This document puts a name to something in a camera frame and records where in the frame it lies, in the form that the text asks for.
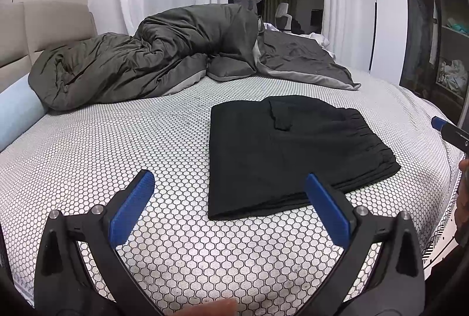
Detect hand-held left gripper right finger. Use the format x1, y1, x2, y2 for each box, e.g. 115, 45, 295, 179
305, 173, 427, 316

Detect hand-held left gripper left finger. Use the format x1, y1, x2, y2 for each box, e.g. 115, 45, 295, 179
35, 170, 165, 316

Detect black pants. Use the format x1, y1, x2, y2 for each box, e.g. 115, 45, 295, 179
207, 95, 401, 222

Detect person's right forearm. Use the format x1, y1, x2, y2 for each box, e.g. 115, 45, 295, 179
427, 187, 469, 316

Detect person's right hand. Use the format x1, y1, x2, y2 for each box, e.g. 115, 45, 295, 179
459, 158, 469, 196

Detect person's left hand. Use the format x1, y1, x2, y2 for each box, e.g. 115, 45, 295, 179
172, 298, 239, 316

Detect pale crumpled clothes pile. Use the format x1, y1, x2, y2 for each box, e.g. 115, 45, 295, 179
438, 59, 469, 98

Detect bed with honeycomb patterned sheet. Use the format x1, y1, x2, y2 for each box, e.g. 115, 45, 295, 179
0, 72, 466, 316

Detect dark open wardrobe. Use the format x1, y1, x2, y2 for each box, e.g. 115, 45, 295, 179
397, 0, 469, 126

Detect light blue bolster pillow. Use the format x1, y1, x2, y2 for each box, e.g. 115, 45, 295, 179
0, 74, 50, 153

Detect dark grey duvet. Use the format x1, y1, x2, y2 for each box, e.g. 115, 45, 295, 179
28, 2, 361, 112

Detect white chair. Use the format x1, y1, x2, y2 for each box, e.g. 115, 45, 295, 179
275, 2, 294, 31

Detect beige padded headboard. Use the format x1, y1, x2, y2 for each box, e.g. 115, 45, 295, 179
0, 0, 99, 72

